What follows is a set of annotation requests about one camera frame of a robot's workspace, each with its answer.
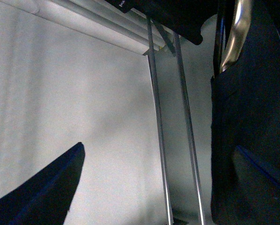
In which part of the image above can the metal rack rod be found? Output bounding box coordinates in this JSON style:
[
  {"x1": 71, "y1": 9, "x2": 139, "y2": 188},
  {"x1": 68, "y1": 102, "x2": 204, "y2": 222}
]
[
  {"x1": 173, "y1": 32, "x2": 206, "y2": 225},
  {"x1": 146, "y1": 16, "x2": 174, "y2": 225}
]

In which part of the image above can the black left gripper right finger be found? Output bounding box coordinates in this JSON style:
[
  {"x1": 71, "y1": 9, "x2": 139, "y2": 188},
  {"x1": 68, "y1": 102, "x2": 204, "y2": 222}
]
[{"x1": 233, "y1": 146, "x2": 280, "y2": 225}]

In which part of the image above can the black printed t-shirt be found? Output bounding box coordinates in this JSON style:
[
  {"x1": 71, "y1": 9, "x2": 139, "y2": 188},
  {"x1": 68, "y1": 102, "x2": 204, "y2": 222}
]
[{"x1": 211, "y1": 0, "x2": 280, "y2": 225}]

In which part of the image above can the lower metal rack rod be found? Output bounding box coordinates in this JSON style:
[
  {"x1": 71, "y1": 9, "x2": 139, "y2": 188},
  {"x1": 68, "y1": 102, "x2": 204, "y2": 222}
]
[{"x1": 173, "y1": 32, "x2": 206, "y2": 225}]

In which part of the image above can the black hanging garment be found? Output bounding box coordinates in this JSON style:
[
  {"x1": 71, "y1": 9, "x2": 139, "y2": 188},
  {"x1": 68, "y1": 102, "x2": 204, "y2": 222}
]
[{"x1": 106, "y1": 0, "x2": 218, "y2": 45}]

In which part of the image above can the metal clothes hanger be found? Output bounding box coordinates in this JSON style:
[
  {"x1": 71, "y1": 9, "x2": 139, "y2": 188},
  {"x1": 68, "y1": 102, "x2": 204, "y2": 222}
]
[{"x1": 213, "y1": 0, "x2": 253, "y2": 77}]

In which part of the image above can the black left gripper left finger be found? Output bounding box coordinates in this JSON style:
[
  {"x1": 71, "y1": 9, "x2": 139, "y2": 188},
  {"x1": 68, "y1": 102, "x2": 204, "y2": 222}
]
[{"x1": 0, "y1": 142, "x2": 85, "y2": 225}]

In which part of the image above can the diagonal metal rack brace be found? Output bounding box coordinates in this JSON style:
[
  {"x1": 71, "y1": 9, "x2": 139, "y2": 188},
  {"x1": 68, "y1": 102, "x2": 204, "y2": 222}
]
[{"x1": 152, "y1": 19, "x2": 176, "y2": 57}]

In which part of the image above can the white paper backdrop roll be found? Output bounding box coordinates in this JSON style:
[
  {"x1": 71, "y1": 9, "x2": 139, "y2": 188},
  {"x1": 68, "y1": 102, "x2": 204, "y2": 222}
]
[{"x1": 4, "y1": 0, "x2": 149, "y2": 55}]

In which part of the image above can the upper metal rack rod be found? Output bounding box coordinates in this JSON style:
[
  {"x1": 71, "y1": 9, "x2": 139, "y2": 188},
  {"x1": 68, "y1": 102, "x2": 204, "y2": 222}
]
[{"x1": 146, "y1": 16, "x2": 174, "y2": 225}]

